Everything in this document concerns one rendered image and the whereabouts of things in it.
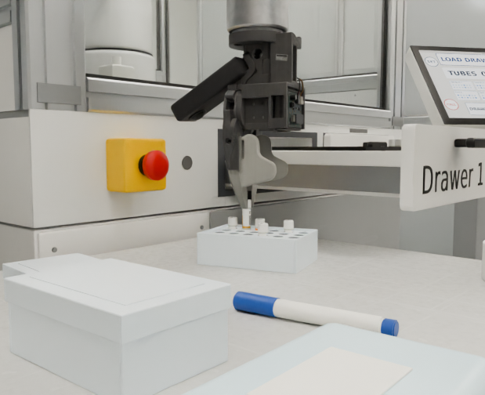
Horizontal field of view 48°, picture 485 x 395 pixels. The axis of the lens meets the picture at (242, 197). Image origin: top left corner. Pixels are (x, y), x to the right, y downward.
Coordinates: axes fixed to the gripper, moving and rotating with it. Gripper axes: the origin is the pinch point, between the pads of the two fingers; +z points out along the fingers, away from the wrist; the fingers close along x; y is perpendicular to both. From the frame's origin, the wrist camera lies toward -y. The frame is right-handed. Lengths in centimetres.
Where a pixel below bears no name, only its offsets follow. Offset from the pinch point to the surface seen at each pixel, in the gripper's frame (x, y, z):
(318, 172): 13.6, 6.1, -2.7
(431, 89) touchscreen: 96, 14, -22
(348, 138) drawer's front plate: 54, 1, -8
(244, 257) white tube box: -7.1, 3.4, 6.2
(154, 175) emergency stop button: -2.9, -11.2, -2.8
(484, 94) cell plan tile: 104, 28, -21
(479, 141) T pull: 18.5, 27.4, -7.1
